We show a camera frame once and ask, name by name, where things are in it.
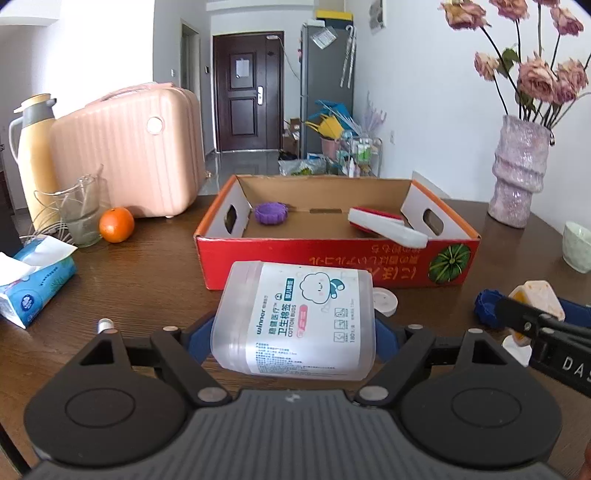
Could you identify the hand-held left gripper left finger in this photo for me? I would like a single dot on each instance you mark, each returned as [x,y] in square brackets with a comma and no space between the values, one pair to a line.
[196,341]

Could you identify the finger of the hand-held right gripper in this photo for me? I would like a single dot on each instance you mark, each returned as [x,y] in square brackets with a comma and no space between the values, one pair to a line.
[526,316]
[579,316]

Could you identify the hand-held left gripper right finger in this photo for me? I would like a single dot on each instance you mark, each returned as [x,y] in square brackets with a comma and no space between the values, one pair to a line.
[385,344]

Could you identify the cream orange plastic lid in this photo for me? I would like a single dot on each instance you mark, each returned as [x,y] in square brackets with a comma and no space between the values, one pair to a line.
[535,293]

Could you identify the blue ribbed lid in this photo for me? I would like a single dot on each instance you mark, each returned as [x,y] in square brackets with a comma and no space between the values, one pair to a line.
[487,309]

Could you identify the white ribbed lid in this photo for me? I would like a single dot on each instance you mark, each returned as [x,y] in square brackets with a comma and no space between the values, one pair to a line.
[385,301]

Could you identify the clear cotton bud box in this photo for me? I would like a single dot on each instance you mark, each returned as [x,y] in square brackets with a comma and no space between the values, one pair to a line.
[286,323]

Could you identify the red cardboard box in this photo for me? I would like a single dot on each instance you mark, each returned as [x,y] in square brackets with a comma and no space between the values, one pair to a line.
[323,267]

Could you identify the white bottle red label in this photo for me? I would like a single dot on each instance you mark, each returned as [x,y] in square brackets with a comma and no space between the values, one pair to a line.
[392,230]

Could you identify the pale green cup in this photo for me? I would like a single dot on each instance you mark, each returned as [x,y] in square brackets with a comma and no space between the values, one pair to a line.
[577,247]

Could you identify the small silver cylinder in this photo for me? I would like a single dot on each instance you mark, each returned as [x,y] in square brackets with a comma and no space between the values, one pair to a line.
[105,326]

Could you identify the pink textured vase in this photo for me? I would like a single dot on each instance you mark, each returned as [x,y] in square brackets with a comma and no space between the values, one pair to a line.
[519,175]

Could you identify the orange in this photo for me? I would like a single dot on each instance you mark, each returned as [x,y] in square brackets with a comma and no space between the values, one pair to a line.
[116,225]

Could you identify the purple ribbed lid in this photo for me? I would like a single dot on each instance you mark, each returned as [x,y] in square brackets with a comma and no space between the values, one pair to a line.
[271,213]

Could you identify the blue tissue pack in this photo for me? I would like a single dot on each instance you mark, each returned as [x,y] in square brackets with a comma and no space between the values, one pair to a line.
[41,286]

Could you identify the green plastic bag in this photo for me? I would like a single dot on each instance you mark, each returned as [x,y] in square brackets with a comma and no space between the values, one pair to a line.
[300,168]

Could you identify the pink hard-shell suitcase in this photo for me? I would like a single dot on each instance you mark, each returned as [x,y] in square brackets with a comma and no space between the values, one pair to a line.
[129,157]

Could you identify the pink bucket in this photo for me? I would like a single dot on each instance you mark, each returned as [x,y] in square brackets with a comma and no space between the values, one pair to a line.
[330,147]

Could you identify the yellow plastic hangers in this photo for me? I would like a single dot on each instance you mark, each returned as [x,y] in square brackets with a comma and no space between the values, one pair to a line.
[328,127]

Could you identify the purple plastic hangers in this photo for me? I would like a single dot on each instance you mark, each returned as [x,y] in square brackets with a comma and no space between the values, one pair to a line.
[374,117]

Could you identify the small brown carton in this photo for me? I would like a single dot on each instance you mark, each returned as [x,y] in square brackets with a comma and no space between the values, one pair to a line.
[292,134]

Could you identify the dark brown door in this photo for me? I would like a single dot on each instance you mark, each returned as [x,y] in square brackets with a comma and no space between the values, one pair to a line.
[244,115]

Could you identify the dried rose bouquet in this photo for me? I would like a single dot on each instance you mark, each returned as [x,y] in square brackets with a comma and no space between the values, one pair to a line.
[535,78]

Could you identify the blue plastic hangers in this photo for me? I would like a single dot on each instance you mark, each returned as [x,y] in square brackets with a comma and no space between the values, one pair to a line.
[332,108]

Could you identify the yellow thermos jug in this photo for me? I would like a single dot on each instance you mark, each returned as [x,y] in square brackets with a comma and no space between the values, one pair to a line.
[34,161]

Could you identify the grey refrigerator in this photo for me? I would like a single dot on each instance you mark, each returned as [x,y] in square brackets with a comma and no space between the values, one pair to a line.
[323,92]

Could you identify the grey framed glass door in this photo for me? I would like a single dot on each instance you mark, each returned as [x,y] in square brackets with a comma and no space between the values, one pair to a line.
[190,69]

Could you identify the white folded umbrella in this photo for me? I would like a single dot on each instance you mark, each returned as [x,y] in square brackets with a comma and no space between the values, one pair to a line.
[349,55]

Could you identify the clear plastic paper sleeve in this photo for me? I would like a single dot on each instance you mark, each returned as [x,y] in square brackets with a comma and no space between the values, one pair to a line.
[323,37]

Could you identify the yellow flat box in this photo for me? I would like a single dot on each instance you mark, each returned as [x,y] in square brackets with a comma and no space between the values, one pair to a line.
[334,15]

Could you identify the white wall electrical panel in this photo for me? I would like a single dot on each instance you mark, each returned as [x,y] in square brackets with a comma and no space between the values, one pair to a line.
[378,16]

